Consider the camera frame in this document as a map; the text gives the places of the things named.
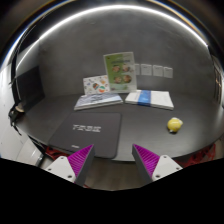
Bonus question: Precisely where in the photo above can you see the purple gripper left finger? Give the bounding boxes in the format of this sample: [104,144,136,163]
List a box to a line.
[46,145,95,186]

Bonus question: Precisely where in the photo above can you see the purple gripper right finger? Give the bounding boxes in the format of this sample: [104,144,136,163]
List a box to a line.
[132,144,182,184]

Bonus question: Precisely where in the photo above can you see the dark grey mouse pad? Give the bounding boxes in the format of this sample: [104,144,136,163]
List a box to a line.
[49,112,121,159]

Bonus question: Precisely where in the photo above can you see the grey-blue book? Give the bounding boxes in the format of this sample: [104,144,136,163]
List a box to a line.
[74,93,123,111]

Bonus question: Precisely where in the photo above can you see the white book with blue band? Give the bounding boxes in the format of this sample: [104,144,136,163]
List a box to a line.
[125,90,174,110]

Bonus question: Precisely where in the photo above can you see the small white illustrated card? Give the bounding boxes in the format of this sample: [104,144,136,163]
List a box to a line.
[83,75,110,95]

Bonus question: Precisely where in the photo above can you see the green standing food poster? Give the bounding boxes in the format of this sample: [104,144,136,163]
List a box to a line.
[103,52,137,93]

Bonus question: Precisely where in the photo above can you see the white wall paper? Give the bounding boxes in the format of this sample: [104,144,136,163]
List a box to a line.
[141,64,152,76]
[153,65,163,77]
[135,64,141,75]
[164,67,173,78]

